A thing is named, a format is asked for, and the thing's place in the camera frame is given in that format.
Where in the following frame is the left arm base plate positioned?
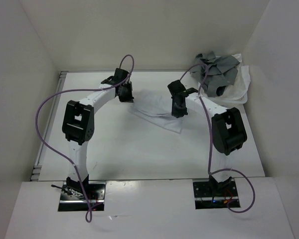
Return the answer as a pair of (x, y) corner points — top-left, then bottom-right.
(53, 181), (106, 212)

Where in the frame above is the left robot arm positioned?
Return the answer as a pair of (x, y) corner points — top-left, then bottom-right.
(62, 68), (134, 199)

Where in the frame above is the white skirt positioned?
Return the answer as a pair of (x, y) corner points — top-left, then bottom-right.
(200, 54), (251, 105)
(129, 89), (183, 134)

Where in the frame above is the grey skirt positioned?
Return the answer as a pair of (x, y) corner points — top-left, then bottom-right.
(190, 51), (240, 98)

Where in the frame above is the white skirt in pile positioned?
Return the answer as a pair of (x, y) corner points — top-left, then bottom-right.
(200, 54), (251, 105)

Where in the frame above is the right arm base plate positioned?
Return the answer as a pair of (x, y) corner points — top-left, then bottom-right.
(192, 177), (241, 210)

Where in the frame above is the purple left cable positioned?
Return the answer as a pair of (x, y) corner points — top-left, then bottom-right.
(35, 54), (136, 223)

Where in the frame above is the purple cable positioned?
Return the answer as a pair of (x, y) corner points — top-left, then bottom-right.
(35, 54), (136, 223)
(179, 63), (256, 214)

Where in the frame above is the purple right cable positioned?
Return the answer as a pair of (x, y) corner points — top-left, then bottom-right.
(179, 63), (256, 214)

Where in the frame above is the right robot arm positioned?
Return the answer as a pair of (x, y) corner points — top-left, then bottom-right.
(167, 80), (247, 156)

